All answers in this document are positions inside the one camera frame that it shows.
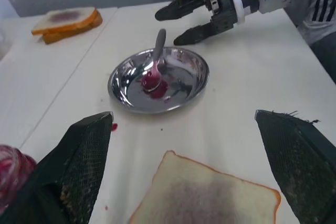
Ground round stainless steel plate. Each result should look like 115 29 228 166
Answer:
107 46 211 114

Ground red jam blob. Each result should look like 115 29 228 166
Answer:
143 78 173 102

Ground white bread slice, jam stain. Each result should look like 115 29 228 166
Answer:
128 150 282 224

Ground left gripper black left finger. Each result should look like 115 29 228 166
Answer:
0 111 114 224

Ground jam topped white bread slice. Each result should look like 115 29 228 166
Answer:
31 7 99 36

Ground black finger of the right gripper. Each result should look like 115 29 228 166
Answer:
173 20 215 46
154 0 211 22

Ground bread slices with jam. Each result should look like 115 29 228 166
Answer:
41 9 103 45

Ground glass jar of red jam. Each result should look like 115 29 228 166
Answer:
0 144 38 209

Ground person in striped white shirt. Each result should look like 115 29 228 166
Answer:
282 0 336 84

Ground grey handled spoon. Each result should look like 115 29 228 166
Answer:
141 28 167 93

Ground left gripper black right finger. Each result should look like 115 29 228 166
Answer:
254 109 336 224

